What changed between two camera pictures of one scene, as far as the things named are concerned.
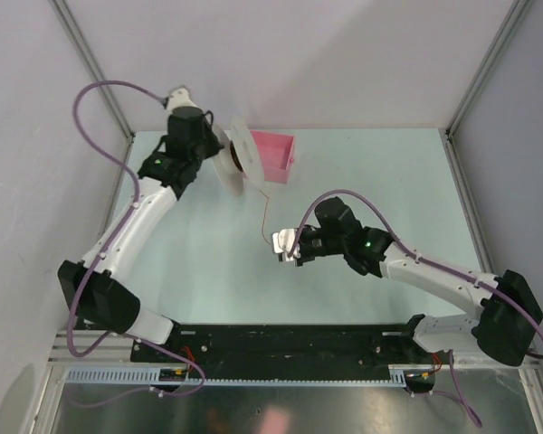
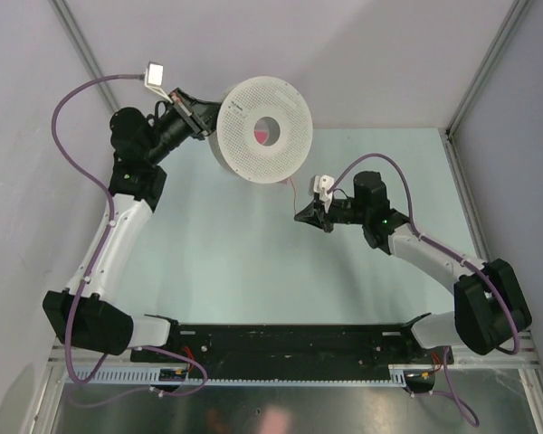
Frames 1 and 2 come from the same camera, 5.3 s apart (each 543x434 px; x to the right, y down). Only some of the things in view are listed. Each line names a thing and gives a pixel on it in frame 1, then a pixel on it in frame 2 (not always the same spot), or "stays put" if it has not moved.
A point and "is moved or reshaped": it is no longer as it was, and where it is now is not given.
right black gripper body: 316,242 -> 344,212
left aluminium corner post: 87,52 stays put
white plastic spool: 241,159 is moved or reshaped
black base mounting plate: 361,344 stays put
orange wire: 265,212 -> 294,198
